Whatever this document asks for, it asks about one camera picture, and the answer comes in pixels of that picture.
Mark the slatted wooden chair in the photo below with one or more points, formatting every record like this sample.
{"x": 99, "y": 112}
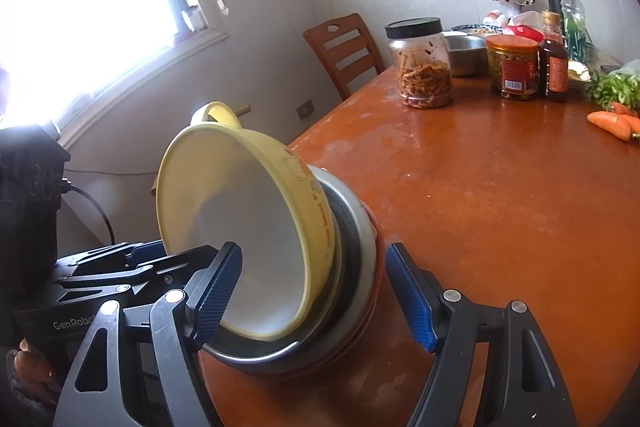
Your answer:
{"x": 345, "y": 57}

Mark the steel basin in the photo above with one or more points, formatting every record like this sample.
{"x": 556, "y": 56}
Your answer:
{"x": 465, "y": 57}

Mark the bagged green vegetables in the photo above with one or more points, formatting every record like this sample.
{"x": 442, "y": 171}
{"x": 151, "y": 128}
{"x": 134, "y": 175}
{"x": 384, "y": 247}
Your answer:
{"x": 612, "y": 89}

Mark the curved-back chair with brown seat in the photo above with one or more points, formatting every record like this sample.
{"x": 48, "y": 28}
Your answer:
{"x": 244, "y": 109}

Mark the person's left hand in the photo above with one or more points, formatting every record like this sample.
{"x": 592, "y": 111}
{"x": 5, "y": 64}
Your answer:
{"x": 37, "y": 374}

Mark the low wall outlet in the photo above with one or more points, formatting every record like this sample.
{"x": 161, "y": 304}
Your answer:
{"x": 305, "y": 109}

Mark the blue patterned plate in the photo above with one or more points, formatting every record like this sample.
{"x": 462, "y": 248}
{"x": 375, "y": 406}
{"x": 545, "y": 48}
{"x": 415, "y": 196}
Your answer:
{"x": 475, "y": 29}

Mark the round steel pan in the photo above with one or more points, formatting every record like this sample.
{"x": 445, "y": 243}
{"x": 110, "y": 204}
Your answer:
{"x": 362, "y": 232}

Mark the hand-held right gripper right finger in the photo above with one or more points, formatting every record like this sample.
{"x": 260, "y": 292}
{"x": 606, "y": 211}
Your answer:
{"x": 405, "y": 292}

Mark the pale yellow food piece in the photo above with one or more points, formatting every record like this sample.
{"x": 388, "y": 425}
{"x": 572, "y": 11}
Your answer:
{"x": 580, "y": 72}

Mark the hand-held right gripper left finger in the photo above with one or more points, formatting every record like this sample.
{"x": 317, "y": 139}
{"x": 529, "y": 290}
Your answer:
{"x": 217, "y": 287}

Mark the red and white plastic bag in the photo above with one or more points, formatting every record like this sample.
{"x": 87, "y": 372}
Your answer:
{"x": 522, "y": 27}

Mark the red-labelled pickle jar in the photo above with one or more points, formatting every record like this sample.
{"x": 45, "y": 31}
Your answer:
{"x": 515, "y": 72}

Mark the small clear container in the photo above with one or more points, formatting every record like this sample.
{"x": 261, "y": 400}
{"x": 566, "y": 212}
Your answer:
{"x": 192, "y": 18}

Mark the dark flat object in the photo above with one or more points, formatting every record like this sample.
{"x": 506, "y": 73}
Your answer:
{"x": 611, "y": 70}

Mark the black-lidded pickle jar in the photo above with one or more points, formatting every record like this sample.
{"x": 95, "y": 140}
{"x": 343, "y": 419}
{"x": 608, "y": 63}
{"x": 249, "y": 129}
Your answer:
{"x": 425, "y": 77}

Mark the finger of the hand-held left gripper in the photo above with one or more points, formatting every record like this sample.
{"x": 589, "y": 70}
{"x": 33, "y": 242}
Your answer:
{"x": 165, "y": 274}
{"x": 150, "y": 250}

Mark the clear plastic bottle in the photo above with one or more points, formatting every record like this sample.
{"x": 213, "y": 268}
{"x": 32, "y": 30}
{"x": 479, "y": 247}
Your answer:
{"x": 575, "y": 32}

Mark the dark sauce bottle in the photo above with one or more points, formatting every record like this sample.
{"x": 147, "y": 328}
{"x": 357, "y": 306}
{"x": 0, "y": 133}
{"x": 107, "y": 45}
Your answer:
{"x": 552, "y": 72}

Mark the large steel bowl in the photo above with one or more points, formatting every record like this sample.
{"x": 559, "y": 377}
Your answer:
{"x": 348, "y": 247}

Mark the carrot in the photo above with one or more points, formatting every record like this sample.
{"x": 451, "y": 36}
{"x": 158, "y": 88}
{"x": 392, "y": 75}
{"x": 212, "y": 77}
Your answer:
{"x": 610, "y": 124}
{"x": 627, "y": 114}

